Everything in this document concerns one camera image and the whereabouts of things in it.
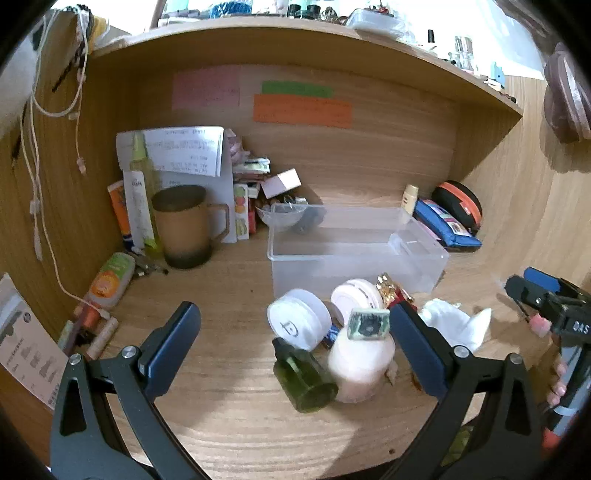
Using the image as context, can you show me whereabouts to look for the clear plastic storage box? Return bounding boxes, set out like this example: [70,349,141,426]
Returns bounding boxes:
[267,203,450,298]

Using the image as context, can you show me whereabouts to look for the white cable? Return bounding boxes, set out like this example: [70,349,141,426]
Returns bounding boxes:
[18,7,112,321]

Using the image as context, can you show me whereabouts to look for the red marker pen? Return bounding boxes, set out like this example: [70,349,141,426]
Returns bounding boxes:
[71,305,102,335]

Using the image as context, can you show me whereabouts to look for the brown mug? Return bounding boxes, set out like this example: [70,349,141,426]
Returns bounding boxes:
[151,185,232,271]

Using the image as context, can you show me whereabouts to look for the white cloth pouch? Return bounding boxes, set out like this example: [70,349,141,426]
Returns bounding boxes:
[419,298,493,352]

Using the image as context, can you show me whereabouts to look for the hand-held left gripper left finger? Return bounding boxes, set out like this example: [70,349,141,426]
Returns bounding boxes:
[48,301,204,480]

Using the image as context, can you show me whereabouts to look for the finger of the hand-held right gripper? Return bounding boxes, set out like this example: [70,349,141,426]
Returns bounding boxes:
[523,266,579,298]
[504,275,557,320]

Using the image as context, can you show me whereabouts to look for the wooden desktop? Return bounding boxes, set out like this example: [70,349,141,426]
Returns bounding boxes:
[58,231,571,478]

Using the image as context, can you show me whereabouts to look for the cream tube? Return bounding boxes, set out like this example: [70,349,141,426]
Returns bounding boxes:
[401,184,419,216]

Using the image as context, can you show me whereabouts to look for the clear lidded container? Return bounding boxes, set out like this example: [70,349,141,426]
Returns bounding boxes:
[344,8,408,41]

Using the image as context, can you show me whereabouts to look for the printed white paper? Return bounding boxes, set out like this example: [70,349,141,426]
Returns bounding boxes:
[115,126,225,178]

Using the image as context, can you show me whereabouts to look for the orange sticky note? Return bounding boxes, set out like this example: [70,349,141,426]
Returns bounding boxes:
[252,93,353,130]

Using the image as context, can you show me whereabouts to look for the clear glass bottles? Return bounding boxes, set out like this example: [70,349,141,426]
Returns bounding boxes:
[447,36,478,72]

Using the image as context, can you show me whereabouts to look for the cream marker pen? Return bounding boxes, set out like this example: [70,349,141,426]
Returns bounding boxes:
[85,318,119,361]

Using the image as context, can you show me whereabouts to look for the dark green bottle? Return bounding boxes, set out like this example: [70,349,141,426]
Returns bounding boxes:
[271,337,340,414]

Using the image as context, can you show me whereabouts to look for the pale pink cup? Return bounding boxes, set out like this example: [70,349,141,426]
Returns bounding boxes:
[327,323,398,403]

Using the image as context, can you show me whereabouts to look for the pile of small packets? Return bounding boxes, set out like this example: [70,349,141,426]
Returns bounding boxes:
[223,129,273,185]

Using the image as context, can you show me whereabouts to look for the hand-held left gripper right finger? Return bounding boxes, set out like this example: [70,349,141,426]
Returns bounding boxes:
[383,302,543,480]

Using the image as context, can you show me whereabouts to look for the orange and green tube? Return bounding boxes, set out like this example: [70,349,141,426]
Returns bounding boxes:
[89,252,136,311]

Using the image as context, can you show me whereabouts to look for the white plush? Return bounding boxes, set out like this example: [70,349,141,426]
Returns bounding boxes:
[0,9,49,137]

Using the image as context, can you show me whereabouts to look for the green sticky note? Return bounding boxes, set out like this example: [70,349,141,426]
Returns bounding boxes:
[261,80,334,99]

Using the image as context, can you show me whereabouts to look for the blue zip pouch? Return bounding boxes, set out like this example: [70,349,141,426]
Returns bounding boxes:
[412,198,483,253]

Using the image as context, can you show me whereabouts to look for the fruit printed box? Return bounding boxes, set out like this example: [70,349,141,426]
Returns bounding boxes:
[233,183,251,240]

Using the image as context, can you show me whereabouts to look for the green spray bottle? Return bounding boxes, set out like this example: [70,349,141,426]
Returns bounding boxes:
[130,132,162,257]

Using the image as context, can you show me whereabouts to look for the black and orange case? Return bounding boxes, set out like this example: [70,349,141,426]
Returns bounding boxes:
[431,180,484,237]

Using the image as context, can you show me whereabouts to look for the brown round discs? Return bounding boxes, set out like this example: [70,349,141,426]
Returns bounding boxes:
[542,43,591,145]

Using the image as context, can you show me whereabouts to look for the white leaflet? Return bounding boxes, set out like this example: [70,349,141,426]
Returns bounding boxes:
[0,272,70,411]

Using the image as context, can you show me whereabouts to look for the pink round case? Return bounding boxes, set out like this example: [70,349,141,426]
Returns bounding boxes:
[331,279,385,325]

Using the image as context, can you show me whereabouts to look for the clear plastic bowl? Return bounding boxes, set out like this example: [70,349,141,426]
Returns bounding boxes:
[255,202,308,232]

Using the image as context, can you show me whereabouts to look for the small white box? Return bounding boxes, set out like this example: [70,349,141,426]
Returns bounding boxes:
[261,168,302,200]

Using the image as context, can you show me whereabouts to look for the person's right hand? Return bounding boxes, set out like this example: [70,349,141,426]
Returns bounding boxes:
[546,360,570,410]

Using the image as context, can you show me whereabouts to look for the small green card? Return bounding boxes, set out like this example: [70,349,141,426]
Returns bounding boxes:
[346,308,391,342]

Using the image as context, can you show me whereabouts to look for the white round jar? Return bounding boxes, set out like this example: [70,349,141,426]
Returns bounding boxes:
[267,288,333,352]

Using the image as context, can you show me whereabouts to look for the pink sticky note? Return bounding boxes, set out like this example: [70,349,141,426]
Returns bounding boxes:
[172,65,242,110]

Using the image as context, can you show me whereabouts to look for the gold and red ornament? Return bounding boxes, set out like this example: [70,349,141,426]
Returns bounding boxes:
[376,272,417,311]

